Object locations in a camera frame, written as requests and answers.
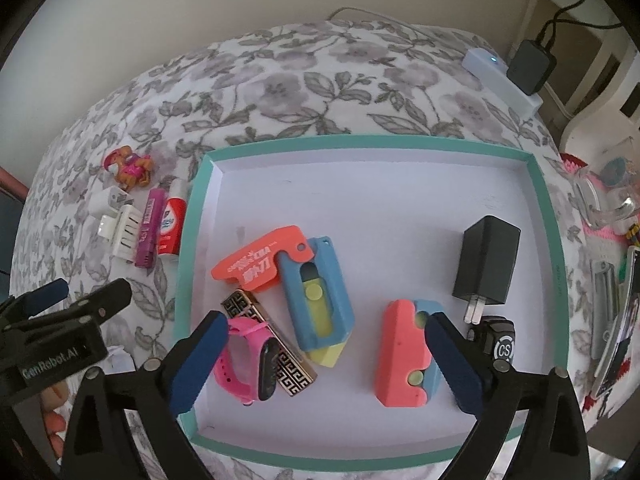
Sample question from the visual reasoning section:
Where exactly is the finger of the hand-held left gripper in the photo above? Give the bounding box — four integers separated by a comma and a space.
0, 278, 71, 331
10, 277, 134, 342

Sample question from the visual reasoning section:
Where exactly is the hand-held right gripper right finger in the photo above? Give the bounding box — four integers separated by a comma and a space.
425, 312, 589, 480

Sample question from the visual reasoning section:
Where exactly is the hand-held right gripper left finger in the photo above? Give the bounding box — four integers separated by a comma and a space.
60, 311, 231, 480

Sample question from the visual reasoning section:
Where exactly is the black toy car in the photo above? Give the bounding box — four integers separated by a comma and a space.
467, 316, 516, 362

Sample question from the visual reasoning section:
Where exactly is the coral and blue toy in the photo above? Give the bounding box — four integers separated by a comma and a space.
374, 300, 444, 408

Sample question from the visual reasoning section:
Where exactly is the pink wrist watch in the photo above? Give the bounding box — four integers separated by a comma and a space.
214, 316, 284, 406

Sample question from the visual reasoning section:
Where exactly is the white hair clip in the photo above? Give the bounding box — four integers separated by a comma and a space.
97, 204, 151, 261

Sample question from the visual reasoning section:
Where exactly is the purple lip balm tube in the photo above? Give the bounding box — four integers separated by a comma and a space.
135, 188, 169, 267

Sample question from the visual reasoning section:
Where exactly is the gold patterned lighter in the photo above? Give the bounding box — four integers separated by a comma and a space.
221, 289, 319, 396

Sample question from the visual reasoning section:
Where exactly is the white charger cube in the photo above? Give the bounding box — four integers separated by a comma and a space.
90, 186, 134, 219

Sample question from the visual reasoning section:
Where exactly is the small red bottle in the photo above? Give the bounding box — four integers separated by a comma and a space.
159, 180, 189, 256

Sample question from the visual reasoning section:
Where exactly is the black charger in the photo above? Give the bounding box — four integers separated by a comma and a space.
452, 216, 521, 324

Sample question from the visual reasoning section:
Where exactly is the orange plastic tool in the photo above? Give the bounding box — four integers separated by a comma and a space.
210, 225, 309, 292

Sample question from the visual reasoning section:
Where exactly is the blue and yellow utility knife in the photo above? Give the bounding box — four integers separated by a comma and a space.
277, 236, 356, 369

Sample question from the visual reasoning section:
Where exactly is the pink toy dog figure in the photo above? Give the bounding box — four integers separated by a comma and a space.
103, 146, 154, 192

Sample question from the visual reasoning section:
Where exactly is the teal-rimmed white tray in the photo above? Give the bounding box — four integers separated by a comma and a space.
172, 135, 571, 474

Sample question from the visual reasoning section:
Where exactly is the person's left hand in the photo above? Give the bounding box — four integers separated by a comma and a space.
40, 379, 69, 445

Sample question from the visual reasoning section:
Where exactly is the pink roll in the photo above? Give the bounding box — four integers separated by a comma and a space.
0, 165, 30, 203

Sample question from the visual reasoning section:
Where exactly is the silver clip beside phone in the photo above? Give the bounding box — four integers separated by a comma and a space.
589, 259, 622, 362

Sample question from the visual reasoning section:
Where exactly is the smartphone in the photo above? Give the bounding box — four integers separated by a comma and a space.
594, 246, 640, 397

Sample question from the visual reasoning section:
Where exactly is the clear glass cup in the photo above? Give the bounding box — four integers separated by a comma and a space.
571, 157, 640, 234

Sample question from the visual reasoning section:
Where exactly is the white power strip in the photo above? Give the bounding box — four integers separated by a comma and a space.
462, 48, 544, 116

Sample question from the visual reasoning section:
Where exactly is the black power adapter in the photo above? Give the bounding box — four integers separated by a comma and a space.
507, 40, 557, 95

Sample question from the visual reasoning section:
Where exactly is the white lattice furniture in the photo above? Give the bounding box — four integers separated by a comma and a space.
515, 0, 640, 163

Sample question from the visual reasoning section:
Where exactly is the white power cord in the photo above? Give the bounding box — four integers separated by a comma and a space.
541, 82, 577, 122

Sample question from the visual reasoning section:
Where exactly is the grey cable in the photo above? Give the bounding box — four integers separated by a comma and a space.
327, 7, 418, 32

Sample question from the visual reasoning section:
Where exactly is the black cable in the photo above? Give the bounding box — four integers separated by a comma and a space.
545, 10, 626, 54
535, 0, 594, 46

